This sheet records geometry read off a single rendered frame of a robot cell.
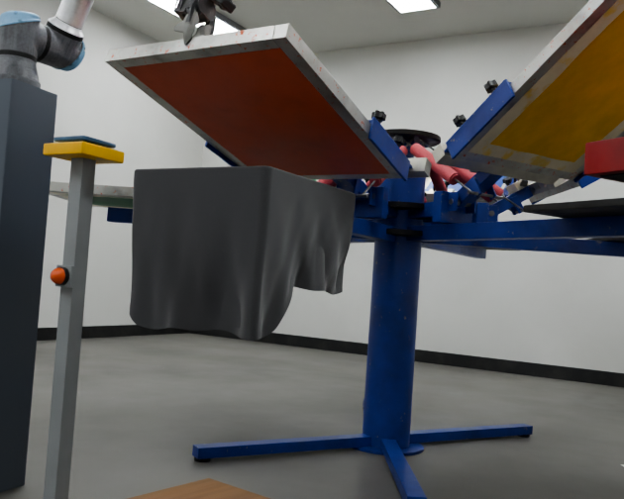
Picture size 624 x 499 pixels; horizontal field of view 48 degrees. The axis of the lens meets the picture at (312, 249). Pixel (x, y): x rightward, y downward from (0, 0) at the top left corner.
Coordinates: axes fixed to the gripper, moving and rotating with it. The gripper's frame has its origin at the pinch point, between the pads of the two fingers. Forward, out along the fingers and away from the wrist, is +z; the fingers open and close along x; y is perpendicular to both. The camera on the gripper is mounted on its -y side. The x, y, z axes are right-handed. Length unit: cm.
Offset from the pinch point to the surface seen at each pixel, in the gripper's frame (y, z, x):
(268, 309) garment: -20, 60, -29
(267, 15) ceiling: 234, -265, -307
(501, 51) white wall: 51, -273, -410
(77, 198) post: 10, 48, 12
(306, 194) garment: -22.6, 27.8, -31.6
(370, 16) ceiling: 148, -274, -339
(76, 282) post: 10, 66, 6
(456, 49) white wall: 93, -280, -408
